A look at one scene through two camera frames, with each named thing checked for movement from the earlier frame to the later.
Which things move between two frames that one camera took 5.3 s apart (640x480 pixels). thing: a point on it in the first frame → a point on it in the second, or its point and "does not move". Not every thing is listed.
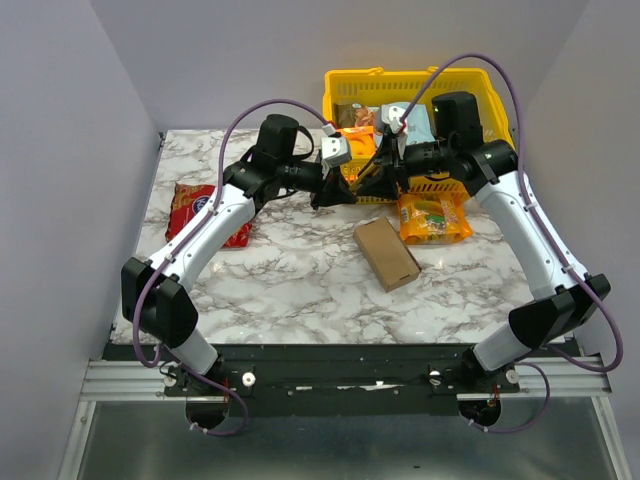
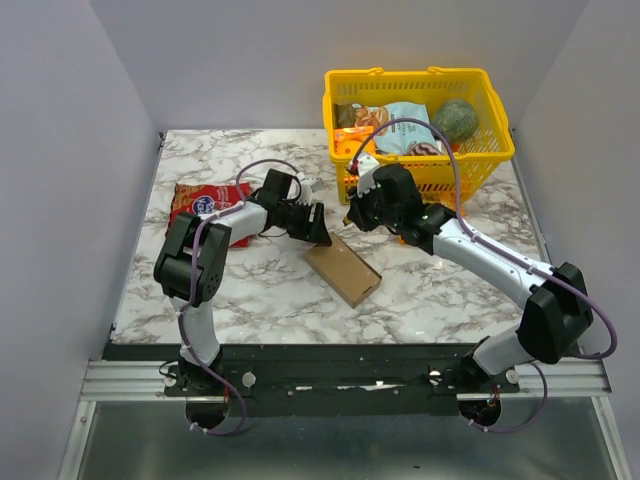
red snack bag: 188,201 does not move
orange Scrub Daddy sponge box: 361,141 does not move
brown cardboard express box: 389,256 → 343,270
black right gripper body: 392,167 → 362,209
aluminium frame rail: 541,378 does not move
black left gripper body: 322,194 → 298,221
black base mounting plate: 337,379 does not move
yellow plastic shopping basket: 383,87 does not move
